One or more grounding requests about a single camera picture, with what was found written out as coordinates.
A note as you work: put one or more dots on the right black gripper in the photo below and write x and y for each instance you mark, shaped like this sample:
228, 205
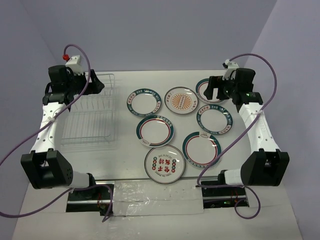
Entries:
213, 83

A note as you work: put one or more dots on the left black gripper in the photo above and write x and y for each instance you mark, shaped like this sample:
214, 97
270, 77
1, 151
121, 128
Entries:
94, 87

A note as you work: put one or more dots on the teal rim plate steam logo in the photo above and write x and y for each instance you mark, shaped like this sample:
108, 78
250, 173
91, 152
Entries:
200, 87

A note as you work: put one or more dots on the orange sunburst plate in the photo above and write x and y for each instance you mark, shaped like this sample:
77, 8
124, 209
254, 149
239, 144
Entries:
181, 100

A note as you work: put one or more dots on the hao shi plate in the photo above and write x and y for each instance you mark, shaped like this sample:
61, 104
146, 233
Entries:
214, 119
144, 102

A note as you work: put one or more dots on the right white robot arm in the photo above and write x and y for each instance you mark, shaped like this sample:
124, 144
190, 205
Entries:
266, 164

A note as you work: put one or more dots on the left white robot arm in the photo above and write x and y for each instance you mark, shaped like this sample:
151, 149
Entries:
45, 166

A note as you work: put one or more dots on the red character plate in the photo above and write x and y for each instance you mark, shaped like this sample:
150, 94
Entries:
165, 165

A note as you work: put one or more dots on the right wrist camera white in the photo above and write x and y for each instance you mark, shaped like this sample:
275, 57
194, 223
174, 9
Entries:
230, 67

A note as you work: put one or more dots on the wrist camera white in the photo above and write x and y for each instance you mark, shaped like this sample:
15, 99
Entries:
74, 63
230, 67

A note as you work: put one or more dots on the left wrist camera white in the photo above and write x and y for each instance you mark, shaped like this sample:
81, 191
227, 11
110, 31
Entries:
74, 63

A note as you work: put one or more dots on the wire dish rack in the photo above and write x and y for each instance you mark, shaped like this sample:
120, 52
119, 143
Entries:
92, 118

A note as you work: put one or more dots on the teal red ring plate right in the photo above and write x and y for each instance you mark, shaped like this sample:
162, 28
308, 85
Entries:
200, 148

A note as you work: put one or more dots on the teal red ring plate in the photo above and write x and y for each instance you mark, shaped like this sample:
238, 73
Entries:
200, 148
155, 131

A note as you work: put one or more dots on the teal red ring plate centre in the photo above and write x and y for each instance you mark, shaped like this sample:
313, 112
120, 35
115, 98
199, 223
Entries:
155, 131

